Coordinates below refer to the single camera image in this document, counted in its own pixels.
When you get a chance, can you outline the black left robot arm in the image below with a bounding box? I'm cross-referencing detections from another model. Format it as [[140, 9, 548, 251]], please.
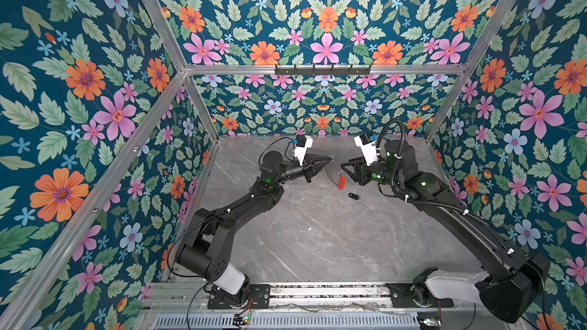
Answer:
[[174, 151, 334, 296]]

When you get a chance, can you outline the metal keyring holder red handle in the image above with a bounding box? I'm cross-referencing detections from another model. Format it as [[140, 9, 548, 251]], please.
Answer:
[[324, 163, 346, 190]]

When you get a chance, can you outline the aluminium mounting rail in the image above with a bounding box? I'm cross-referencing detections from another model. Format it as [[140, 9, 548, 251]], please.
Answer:
[[141, 281, 524, 313]]

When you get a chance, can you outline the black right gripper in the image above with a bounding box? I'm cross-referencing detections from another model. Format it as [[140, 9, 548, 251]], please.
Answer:
[[339, 154, 403, 190]]

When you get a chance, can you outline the black hook rail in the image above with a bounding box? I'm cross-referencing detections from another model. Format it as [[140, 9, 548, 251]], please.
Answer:
[[274, 64, 371, 77]]

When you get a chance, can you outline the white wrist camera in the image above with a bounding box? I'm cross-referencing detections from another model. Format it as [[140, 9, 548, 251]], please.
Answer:
[[353, 131, 380, 166], [293, 134, 313, 166]]

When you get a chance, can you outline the white vented cable duct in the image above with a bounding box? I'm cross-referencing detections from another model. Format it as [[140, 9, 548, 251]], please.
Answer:
[[153, 313, 420, 329]]

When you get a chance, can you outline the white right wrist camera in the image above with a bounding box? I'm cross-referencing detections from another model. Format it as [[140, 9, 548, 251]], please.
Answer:
[[353, 131, 380, 166]]

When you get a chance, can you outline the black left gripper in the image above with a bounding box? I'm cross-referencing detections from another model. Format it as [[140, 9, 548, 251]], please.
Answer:
[[274, 153, 330, 186]]

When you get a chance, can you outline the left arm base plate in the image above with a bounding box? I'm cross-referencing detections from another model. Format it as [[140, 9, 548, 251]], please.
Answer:
[[207, 284, 271, 310]]

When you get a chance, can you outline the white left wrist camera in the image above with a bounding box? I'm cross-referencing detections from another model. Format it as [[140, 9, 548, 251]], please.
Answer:
[[293, 134, 313, 166]]

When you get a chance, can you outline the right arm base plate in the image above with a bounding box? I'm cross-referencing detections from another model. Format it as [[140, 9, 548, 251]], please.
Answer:
[[385, 283, 455, 309]]

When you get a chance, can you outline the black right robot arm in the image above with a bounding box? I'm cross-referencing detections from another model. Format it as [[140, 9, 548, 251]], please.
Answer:
[[340, 119, 550, 324]]

